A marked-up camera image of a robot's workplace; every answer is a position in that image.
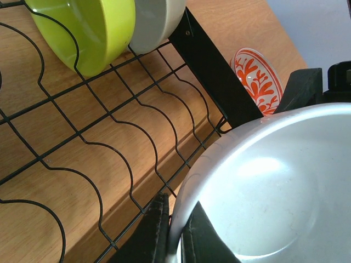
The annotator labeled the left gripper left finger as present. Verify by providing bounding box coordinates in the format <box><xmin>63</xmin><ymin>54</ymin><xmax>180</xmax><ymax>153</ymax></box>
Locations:
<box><xmin>109</xmin><ymin>193</ymin><xmax>169</xmax><ymax>262</ymax></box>

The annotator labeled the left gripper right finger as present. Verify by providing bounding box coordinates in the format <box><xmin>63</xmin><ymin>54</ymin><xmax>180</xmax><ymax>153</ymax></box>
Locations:
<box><xmin>181</xmin><ymin>203</ymin><xmax>240</xmax><ymax>262</ymax></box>

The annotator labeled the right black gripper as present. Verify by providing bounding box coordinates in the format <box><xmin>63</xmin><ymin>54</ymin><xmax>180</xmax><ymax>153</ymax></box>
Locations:
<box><xmin>275</xmin><ymin>61</ymin><xmax>351</xmax><ymax>113</ymax></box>

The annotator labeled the orange patterned white bowl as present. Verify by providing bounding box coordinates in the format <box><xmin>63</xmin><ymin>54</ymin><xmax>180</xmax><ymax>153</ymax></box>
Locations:
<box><xmin>230</xmin><ymin>48</ymin><xmax>284</xmax><ymax>116</ymax></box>

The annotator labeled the cream beige bowl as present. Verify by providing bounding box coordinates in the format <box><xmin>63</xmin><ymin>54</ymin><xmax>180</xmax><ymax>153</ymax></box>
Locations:
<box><xmin>128</xmin><ymin>0</ymin><xmax>186</xmax><ymax>54</ymax></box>

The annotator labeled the lime green bowl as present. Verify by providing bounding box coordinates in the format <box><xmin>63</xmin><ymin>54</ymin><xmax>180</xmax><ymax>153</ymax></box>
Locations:
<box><xmin>25</xmin><ymin>0</ymin><xmax>135</xmax><ymax>77</ymax></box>

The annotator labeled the black wire dish rack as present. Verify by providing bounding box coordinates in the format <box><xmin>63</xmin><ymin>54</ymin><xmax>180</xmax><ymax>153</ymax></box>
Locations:
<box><xmin>0</xmin><ymin>0</ymin><xmax>265</xmax><ymax>263</ymax></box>

